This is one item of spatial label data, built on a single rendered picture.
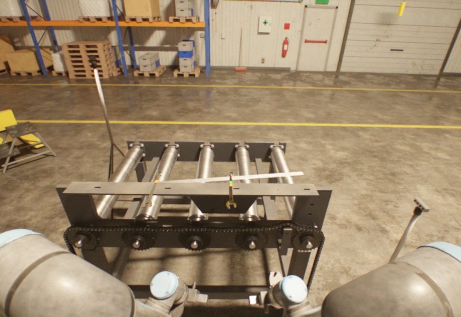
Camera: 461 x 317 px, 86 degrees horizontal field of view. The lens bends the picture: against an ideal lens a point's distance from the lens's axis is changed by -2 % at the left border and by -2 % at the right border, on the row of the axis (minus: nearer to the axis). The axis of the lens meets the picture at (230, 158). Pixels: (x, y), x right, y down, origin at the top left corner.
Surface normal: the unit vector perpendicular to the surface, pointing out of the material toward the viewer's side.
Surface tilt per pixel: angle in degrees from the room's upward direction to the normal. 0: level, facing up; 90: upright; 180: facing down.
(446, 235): 0
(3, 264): 25
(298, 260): 90
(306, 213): 90
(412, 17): 90
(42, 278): 20
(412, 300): 30
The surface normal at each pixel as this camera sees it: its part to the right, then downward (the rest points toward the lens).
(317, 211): 0.01, 0.50
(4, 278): -0.23, -0.44
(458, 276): 0.14, -0.68
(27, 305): -0.04, -0.15
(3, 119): 0.81, 0.31
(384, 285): -0.47, -0.81
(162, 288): -0.12, -0.67
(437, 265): -0.01, -0.90
